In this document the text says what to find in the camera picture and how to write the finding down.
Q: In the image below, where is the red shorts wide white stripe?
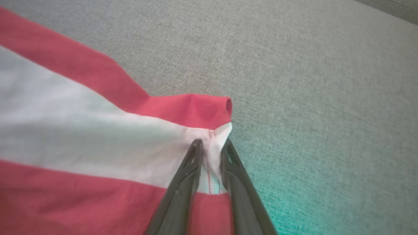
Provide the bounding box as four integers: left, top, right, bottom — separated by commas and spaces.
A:
0, 7, 235, 235

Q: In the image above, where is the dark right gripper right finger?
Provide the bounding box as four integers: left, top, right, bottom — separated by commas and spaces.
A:
220, 139, 278, 235

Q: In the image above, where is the grey sofa back cushion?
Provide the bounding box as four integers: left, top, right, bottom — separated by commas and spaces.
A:
354, 0, 418, 26

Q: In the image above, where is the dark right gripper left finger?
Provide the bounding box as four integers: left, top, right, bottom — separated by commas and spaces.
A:
144, 139, 204, 235

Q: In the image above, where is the grey sofa seat cushion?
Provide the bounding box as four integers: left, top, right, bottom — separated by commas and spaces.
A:
0, 0, 418, 235

